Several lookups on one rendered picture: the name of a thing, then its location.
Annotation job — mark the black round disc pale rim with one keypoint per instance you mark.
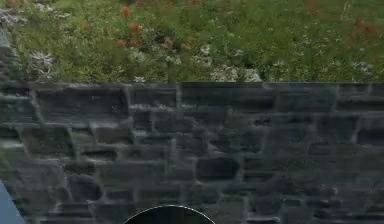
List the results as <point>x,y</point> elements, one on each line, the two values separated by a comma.
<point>169,216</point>

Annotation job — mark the blue slanted panel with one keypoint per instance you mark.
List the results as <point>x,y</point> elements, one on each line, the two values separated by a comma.
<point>6,210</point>

